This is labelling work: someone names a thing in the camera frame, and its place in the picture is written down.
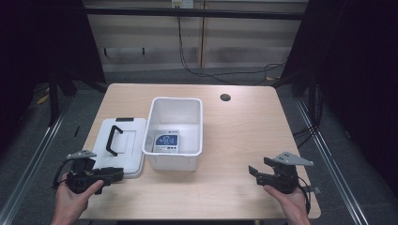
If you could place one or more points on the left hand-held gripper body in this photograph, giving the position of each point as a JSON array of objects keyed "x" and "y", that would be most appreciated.
[{"x": 79, "y": 181}]

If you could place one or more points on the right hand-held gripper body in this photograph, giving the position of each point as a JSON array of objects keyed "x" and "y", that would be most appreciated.
[{"x": 284, "y": 178}]

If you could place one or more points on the person's left hand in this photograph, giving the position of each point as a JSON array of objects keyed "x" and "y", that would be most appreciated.
[{"x": 70, "y": 203}]

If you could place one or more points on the person's right hand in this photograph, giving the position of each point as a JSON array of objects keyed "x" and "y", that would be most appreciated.
[{"x": 294, "y": 203}]

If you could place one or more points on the small black stick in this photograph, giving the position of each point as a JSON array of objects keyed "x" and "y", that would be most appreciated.
[{"x": 77, "y": 131}]

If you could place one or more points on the blue and white packet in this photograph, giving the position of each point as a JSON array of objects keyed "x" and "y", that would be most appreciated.
[{"x": 166, "y": 142}]

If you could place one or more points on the white plastic storage box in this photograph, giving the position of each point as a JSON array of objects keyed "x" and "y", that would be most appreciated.
[{"x": 175, "y": 115}]

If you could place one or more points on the black metal stand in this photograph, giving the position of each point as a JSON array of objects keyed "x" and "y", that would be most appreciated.
[{"x": 53, "y": 100}]

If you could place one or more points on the yellow floor marker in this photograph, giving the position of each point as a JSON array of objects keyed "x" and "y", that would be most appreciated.
[{"x": 42, "y": 98}]

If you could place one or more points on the dark curtain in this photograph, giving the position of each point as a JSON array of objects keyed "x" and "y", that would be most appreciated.
[
  {"x": 40, "y": 47},
  {"x": 359, "y": 78}
]

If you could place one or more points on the black horizontal bar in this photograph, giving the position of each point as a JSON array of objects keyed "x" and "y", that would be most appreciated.
[{"x": 194, "y": 13}]

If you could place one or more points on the metal floor rail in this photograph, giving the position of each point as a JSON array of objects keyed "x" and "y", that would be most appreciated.
[
  {"x": 34, "y": 162},
  {"x": 331, "y": 165}
]

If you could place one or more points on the white wall socket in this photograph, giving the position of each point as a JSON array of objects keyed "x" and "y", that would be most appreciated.
[{"x": 182, "y": 3}]

